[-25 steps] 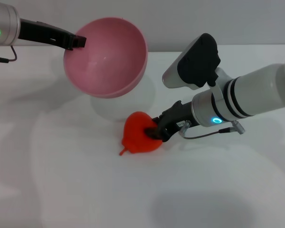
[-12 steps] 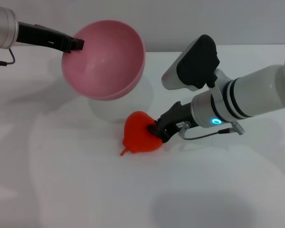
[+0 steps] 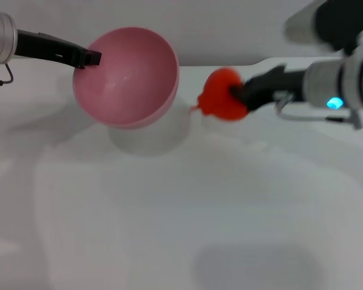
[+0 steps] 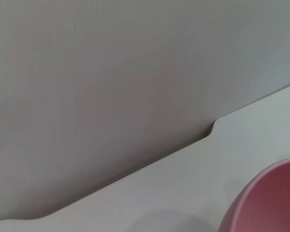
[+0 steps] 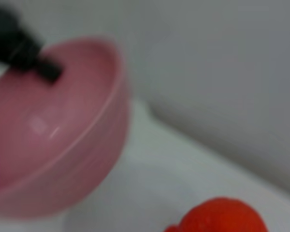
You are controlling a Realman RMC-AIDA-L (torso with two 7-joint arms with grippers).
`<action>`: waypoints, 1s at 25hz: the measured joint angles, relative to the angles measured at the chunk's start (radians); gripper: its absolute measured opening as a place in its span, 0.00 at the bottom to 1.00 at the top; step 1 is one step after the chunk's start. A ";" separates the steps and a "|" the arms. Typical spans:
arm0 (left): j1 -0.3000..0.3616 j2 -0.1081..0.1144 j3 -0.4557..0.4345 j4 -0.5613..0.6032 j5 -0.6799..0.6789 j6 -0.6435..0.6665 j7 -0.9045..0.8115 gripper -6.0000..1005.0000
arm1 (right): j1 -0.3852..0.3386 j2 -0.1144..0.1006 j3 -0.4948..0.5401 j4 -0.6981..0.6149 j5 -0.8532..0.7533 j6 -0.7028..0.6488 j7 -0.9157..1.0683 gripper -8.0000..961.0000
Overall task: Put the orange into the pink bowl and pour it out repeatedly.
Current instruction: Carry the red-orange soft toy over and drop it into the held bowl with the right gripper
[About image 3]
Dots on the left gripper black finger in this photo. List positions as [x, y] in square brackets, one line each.
[93, 58]

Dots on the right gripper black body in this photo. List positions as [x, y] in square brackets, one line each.
[269, 84]

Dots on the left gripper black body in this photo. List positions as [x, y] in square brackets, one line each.
[48, 46]

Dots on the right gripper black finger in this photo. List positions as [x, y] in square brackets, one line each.
[238, 91]

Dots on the orange toy fruit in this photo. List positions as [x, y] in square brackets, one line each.
[221, 96]

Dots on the pink plastic bowl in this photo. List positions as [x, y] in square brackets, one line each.
[127, 78]

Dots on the right wrist camera housing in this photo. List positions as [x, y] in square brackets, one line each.
[329, 21]

